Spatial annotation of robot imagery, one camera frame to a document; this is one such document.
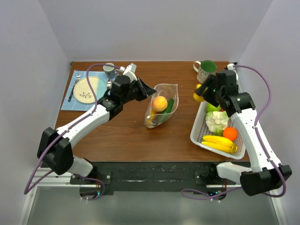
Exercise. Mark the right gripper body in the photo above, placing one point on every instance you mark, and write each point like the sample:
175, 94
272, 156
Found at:
217, 93

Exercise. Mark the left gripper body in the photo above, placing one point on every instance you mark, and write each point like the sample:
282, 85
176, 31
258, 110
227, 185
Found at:
135, 92

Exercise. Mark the peach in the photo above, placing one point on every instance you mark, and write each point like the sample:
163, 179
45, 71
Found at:
159, 103

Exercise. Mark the polka dot zip bag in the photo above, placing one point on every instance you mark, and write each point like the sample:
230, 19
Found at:
168, 91

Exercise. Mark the yellow red mango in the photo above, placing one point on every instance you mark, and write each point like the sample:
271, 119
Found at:
150, 120

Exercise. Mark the green cucumber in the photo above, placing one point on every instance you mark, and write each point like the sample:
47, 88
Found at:
168, 109

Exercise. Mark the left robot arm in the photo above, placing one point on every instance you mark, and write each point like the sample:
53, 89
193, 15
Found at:
55, 149

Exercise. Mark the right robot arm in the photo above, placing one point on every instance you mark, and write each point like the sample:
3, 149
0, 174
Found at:
266, 172

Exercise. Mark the green apple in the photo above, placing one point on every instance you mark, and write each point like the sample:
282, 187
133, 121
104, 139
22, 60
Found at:
212, 108

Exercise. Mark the small grey cup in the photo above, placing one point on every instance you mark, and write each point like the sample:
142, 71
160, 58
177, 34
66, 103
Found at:
110, 70

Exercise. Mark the green interior floral mug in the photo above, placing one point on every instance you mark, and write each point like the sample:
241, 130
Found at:
204, 69

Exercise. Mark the cabbage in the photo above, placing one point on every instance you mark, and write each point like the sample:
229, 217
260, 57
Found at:
217, 122

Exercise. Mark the white plastic basket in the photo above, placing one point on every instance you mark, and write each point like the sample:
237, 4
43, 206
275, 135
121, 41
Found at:
200, 129

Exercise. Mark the cream and blue plate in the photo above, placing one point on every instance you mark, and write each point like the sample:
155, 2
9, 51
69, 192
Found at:
83, 93

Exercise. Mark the small orange tangerine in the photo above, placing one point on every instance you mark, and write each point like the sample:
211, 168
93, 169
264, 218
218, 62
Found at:
230, 133

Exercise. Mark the yellow banana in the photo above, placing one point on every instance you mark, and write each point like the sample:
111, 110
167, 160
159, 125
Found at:
220, 143

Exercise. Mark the blue placemat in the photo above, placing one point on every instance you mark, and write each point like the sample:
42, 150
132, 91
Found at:
75, 105

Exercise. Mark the spoon with black handle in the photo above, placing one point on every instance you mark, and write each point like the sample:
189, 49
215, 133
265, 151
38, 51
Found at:
109, 84

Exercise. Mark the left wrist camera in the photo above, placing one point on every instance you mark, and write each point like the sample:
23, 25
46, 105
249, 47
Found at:
129, 71

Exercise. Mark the fork with black handle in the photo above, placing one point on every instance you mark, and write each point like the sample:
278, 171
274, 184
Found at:
77, 79

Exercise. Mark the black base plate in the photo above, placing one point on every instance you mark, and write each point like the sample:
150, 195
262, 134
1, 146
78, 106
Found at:
155, 176

